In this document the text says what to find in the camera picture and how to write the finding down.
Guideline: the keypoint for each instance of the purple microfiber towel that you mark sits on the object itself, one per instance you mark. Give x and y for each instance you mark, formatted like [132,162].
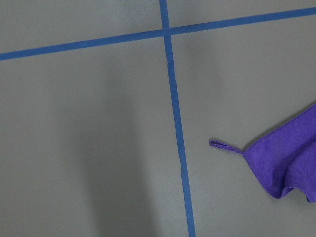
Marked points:
[284,159]

